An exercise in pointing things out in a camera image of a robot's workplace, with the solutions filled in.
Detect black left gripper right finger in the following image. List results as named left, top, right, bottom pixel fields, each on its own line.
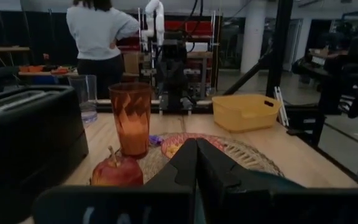
left=196, top=138, right=273, bottom=224

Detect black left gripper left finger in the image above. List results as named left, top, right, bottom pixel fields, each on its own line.
left=144, top=138, right=198, bottom=191

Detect iridescent purple spoon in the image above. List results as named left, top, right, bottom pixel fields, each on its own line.
left=149, top=134, right=165, bottom=147

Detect orange patterned tumbler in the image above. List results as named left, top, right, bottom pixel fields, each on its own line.
left=108, top=82, right=153, bottom=158

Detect red apple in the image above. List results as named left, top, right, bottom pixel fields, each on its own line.
left=91, top=146, right=144, bottom=187

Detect yellow plastic bin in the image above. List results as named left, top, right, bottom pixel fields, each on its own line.
left=211, top=94, right=282, bottom=133

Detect round wicker placemat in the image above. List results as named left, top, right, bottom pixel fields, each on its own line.
left=138, top=132, right=285, bottom=185

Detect metal rack with red bins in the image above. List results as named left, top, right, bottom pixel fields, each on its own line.
left=116, top=9, right=222, bottom=100

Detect clear plastic cup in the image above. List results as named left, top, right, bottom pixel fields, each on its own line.
left=68, top=74, right=99, bottom=124

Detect white folded rods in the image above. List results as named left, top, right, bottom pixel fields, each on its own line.
left=273, top=86, right=290, bottom=127

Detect white round pillar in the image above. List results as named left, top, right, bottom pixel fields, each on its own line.
left=240, top=0, right=267, bottom=75

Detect person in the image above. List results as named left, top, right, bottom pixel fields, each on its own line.
left=66, top=0, right=140, bottom=100

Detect wooden table with orange items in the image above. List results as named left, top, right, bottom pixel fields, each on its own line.
left=17, top=63, right=80, bottom=78

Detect black two-slot toaster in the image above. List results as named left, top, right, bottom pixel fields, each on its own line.
left=0, top=85, right=90, bottom=224

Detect black office chair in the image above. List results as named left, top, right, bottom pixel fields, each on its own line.
left=318, top=37, right=358, bottom=119

